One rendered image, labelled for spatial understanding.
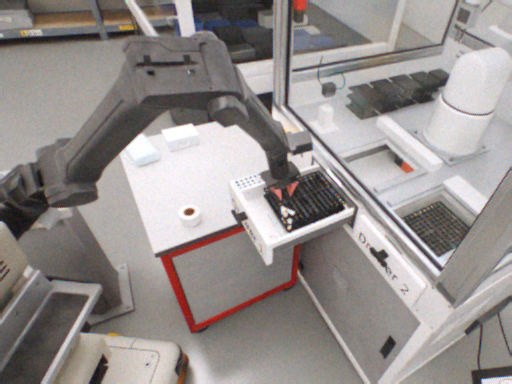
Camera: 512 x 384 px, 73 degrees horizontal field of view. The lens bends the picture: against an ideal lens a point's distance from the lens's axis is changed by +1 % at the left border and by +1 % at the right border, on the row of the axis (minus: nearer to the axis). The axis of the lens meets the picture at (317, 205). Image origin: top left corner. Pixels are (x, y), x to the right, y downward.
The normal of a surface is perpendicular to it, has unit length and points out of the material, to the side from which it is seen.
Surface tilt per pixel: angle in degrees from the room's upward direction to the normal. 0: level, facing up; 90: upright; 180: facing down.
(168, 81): 35
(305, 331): 0
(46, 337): 0
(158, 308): 0
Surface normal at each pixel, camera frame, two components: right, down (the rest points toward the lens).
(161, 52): 0.47, -0.22
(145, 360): 0.11, -0.68
